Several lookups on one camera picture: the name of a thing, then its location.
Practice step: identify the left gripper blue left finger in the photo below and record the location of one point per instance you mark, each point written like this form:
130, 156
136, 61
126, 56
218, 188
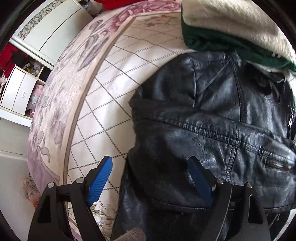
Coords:
50, 221

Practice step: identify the white drawer unit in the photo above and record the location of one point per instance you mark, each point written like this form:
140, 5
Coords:
16, 96

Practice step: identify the red quilt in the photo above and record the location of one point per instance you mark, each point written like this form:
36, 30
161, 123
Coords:
116, 4

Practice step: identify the white wardrobe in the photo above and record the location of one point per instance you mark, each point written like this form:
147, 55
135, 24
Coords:
48, 30

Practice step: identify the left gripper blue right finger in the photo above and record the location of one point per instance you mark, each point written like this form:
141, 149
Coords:
249, 221

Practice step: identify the green knit garment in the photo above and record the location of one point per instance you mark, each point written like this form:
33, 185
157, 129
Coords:
203, 39

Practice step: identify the cream fleece garment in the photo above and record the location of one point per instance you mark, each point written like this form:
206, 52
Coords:
242, 19

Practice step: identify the floral bed sheet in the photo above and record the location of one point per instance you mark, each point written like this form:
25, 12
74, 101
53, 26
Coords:
83, 113

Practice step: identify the black leather jacket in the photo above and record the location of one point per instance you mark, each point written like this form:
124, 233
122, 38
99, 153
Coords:
237, 119

